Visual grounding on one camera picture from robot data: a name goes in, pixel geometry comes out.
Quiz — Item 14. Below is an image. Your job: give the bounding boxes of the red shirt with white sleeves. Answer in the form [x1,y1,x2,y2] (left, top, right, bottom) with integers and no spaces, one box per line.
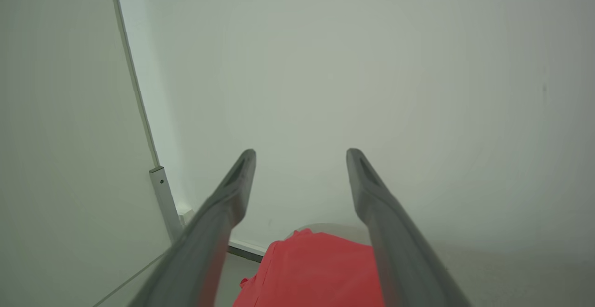
[232,228,385,307]

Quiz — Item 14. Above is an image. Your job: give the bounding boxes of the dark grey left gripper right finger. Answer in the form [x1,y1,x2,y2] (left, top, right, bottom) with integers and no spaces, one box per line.
[346,147,472,307]

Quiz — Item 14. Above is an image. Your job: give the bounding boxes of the aluminium partition post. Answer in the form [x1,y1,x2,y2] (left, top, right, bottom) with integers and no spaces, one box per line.
[149,166,184,242]

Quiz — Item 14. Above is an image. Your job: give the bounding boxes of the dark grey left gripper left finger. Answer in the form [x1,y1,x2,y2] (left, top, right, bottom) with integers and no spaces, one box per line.
[128,148,257,307]

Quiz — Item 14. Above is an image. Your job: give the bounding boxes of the white baseboard strip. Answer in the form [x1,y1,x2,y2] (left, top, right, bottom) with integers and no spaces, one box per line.
[227,239,268,264]

